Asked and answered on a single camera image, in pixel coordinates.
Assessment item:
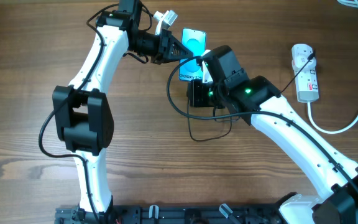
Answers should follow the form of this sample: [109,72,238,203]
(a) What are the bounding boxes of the Galaxy S25 smartphone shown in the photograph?
[178,28,206,82]

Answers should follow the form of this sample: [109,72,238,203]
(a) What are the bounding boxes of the black USB charging cable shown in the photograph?
[186,50,316,142]

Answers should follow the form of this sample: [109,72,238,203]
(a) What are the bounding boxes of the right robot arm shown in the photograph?
[189,45,358,223]

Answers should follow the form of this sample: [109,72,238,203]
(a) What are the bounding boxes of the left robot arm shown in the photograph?
[51,1,193,223]

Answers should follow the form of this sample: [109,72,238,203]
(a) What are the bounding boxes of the white charger plug adapter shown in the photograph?
[292,55,316,73]

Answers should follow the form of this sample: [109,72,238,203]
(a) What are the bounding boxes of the white power strip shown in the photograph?
[291,44,319,103]

